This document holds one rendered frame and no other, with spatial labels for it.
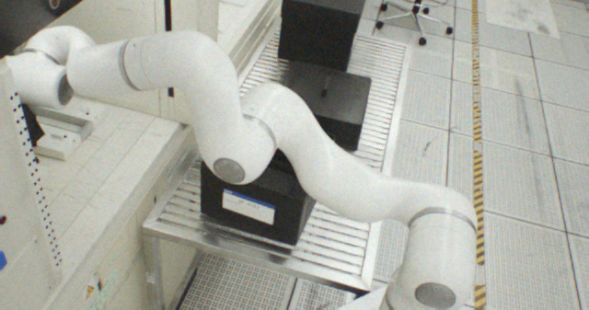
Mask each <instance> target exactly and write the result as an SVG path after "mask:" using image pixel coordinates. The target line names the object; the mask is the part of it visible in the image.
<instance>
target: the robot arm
mask: <svg viewBox="0 0 589 310"><path fill-rule="evenodd" d="M6 61H7V63H8V67H11V68H12V72H13V76H14V79H15V83H16V87H17V93H18V96H19V100H20V103H23V104H29V105H34V107H40V108H45V109H54V110H64V109H66V108H67V107H68V105H69V103H70V102H71V100H72V97H73V94H74V91H75V92H76V93H77V94H81V95H83V96H87V97H102V96H110V95H118V94H126V93H134V92H142V91H149V90H157V89H164V88H171V87H175V88H178V89H180V90H181V91H182V92H183V94H184V95H185V97H186V99H187V101H188V104H189V107H190V112H191V118H192V123H193V128H194V133H195V138H196V142H198V145H199V148H200V151H201V153H202V158H203V160H204V162H205V163H206V165H207V166H208V167H209V168H210V169H211V170H212V171H213V172H214V173H215V175H216V176H218V177H219V178H220V179H222V180H223V181H225V182H228V183H231V184H236V185H243V184H248V183H250V182H252V181H254V180H255V179H257V178H258V176H259V175H260V174H261V173H262V172H263V170H264V169H265V167H266V166H268V164H269V163H270V162H271V159H272V158H273V156H274V153H275V151H276V149H277V148H279V149H280V150H282V151H283V152H284V155H285V156H286V157H287V159H288V161H289V162H291V164H292V165H293V167H294V171H295V173H296V175H297V178H298V180H299V183H300V184H301V186H302V188H303V189H304V191H305V192H306V193H307V194H308V195H309V196H310V197H312V198H314V199H316V200H317V201H318V202H319V203H321V204H323V205H324V206H326V207H328V208H329V209H331V210H332V211H334V212H337V213H339V214H341V215H343V216H345V217H347V218H349V219H352V220H354V221H357V222H362V223H375V222H378V221H382V220H384V219H393V220H397V221H399V222H400V223H401V224H403V225H406V226H407V227H408V228H409V234H408V240H407V245H406V250H405V255H403V259H402V262H401V265H399V266H398V267H397V269H396V270H395V271H394V272H393V274H392V276H391V278H390V280H389V283H388V286H387V289H386V292H385V295H384V297H383V300H382V302H380V305H379V307H378V308H375V309H372V310H457V309H459V308H461V307H462V306H463V305H464V304H465V303H466V301H467V299H468V297H469V295H470V292H471V288H473V284H474V280H475V272H476V256H477V236H478V218H477V214H476V211H475V209H474V207H473V205H471V204H470V202H469V201H468V199H467V198H466V197H465V196H464V195H462V194H461V193H459V192H458V191H456V190H454V189H449V188H447V187H444V186H440V185H436V184H431V183H423V182H416V181H408V180H403V179H398V178H395V177H391V176H389V175H386V174H384V173H382V172H379V171H377V170H375V169H373V168H371V167H370V166H368V165H367V164H365V163H364V162H362V161H360V160H359V159H356V158H355V157H353V156H351V154H349V153H347V152H346V151H344V150H343V149H342V148H340V147H339V146H338V145H337V144H335V143H334V142H332V141H331V139H330V138H329V137H328V136H327V135H326V134H325V133H324V131H323V130H322V128H321V127H320V125H319V124H318V122H317V120H316V118H315V117H314V115H312V113H311V112H310V110H309V109H308V106H307V105H306V103H305V102H304V101H303V100H302V99H301V98H300V97H299V96H298V95H297V94H296V93H295V92H293V91H292V90H289V89H287V88H286V87H284V86H280V84H276V83H271V82H267V83H260V84H258V85H257V86H254V87H252V88H251V89H250V90H249V91H248V92H247V93H246V94H245V95H244V96H242V97H241V99H239V89H238V80H237V72H236V69H235V67H234V65H233V63H232V62H231V59H230V57H229V56H228V55H227V53H226V52H225V51H224V50H223V49H222V47H221V46H219V45H218V44H216V43H215V42H214V41H213V40H212V39H210V38H209V36H207V35H206V34H204V33H202V32H200V31H198V30H193V29H178V30H171V31H166V32H161V33H156V34H151V35H145V36H143V37H140V38H135V39H130V40H121V41H116V42H112V43H108V44H103V45H97V44H96V43H95V42H94V41H93V40H92V39H90V38H89V37H88V35H87V34H86V33H85V32H84V31H83V30H81V29H77V28H75V27H71V26H61V27H54V28H48V29H43V30H41V31H40V32H38V33H37V35H35V36H34V37H33V38H31V39H30V40H29V41H28V42H27V44H26V45H25V47H24V49H23V50H22V52H21V53H20V54H18V55H16V56H8V55H7V56H6ZM66 64H67V67H66V66H65V65H66Z"/></svg>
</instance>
